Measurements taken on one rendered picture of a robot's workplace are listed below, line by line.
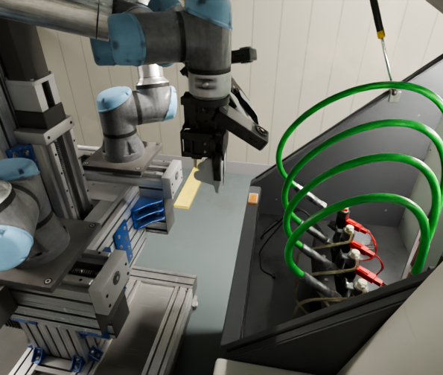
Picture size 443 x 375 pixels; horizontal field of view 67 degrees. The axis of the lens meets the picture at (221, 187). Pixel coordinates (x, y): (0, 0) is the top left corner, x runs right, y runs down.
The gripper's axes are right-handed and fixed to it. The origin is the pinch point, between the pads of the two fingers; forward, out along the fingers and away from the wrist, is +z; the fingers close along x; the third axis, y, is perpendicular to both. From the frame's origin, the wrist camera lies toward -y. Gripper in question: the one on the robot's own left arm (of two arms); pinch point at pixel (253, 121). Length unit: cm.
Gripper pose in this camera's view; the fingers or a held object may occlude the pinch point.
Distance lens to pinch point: 79.0
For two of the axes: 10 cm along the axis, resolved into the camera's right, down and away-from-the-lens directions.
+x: -3.6, 3.2, -8.8
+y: -7.3, 4.9, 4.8
